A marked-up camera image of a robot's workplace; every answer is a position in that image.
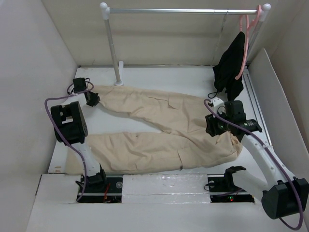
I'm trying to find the black garment on hanger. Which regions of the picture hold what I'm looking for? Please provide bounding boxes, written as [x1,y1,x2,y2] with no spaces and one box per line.
[208,32,245,101]

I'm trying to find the beige trousers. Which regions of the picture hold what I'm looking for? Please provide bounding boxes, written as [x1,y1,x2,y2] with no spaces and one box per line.
[65,84,243,175]

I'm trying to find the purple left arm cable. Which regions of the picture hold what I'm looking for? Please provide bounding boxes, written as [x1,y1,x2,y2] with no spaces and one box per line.
[44,81,95,203]

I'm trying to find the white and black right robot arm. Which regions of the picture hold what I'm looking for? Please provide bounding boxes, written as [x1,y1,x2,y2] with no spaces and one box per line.
[204,98,309,222]

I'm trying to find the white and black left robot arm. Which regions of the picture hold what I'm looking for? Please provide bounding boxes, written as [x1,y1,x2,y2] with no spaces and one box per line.
[44,78,108,193]

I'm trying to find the aluminium rail right side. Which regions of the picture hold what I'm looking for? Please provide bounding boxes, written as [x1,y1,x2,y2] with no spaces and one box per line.
[242,66,272,146]

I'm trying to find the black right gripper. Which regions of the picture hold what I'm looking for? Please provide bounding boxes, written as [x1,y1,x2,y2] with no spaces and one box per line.
[205,108,233,137]

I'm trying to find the white and silver clothes rack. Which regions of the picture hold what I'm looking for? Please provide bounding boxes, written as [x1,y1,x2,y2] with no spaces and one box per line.
[99,2,271,86]

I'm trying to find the pink plastic hanger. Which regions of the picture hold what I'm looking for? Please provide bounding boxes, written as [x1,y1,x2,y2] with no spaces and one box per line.
[235,5,262,80]

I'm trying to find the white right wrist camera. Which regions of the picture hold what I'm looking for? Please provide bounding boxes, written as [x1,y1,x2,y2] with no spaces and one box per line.
[210,97,225,115]

